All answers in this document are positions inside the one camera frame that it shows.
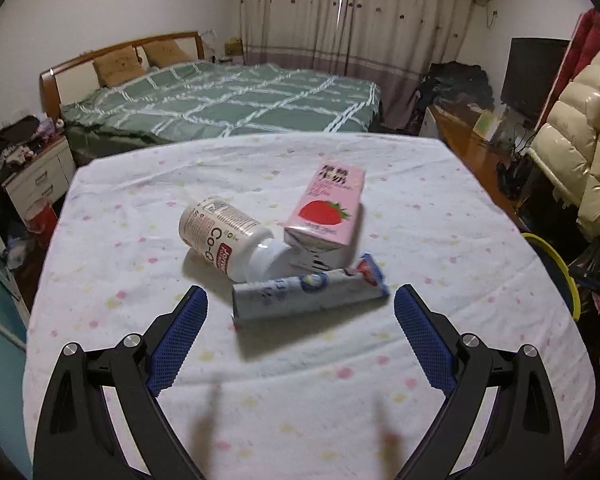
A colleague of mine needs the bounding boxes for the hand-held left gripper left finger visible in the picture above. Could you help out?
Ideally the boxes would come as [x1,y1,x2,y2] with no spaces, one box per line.
[32,285,209,480]

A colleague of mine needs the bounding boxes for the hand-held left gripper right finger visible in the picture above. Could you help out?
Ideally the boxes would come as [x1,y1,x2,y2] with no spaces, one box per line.
[394,284,567,480]

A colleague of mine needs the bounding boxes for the white pill bottle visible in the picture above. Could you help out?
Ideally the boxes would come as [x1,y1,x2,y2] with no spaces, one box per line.
[178,196,290,283]

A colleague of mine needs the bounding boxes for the white and blue toothpaste tube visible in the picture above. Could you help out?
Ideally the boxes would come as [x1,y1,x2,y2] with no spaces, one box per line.
[231,254,391,322]

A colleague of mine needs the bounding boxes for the yellow rimmed trash bin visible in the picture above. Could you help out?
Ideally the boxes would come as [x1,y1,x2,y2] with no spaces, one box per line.
[522,232,581,322]

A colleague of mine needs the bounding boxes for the pink strawberry milk carton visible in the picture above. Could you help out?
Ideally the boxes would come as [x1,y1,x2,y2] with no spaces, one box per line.
[283,164,367,272]

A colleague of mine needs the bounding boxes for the white dotted tablecloth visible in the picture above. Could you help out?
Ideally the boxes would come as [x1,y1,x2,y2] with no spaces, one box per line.
[24,132,596,480]

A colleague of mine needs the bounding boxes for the red bag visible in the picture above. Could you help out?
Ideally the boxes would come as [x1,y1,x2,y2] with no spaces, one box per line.
[25,200,59,234]

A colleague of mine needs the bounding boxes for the white nightstand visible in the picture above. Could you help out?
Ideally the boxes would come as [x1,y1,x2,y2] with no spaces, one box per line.
[2,135,77,222]

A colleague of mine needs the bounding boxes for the green and white box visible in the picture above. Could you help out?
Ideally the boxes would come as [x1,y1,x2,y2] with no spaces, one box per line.
[472,110,502,142]

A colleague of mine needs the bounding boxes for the cream puffer jacket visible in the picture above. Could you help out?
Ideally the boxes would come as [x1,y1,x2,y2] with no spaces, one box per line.
[529,47,600,242]

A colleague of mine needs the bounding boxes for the bed with green plaid blanket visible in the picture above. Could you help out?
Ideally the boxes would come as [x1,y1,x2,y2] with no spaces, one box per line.
[60,60,383,166]

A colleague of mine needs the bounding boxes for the dark clothes on nightstand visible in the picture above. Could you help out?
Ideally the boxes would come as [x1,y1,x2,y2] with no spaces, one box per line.
[0,115,42,233]

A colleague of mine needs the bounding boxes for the pile of dark clothes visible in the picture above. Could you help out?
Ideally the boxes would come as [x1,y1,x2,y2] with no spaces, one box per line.
[415,61,495,127]

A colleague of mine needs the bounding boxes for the brown pillow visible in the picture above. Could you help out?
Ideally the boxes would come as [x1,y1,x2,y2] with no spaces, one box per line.
[92,46,146,87]
[142,40,193,67]

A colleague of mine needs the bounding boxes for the black television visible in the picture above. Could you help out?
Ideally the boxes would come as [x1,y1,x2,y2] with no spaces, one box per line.
[500,37,572,127]

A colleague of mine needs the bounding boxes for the wooden headboard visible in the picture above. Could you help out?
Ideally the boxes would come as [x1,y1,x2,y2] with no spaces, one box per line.
[40,31,206,122]

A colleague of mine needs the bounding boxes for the beige and pink curtain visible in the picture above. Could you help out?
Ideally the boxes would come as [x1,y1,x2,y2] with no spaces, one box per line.
[240,0,481,132]

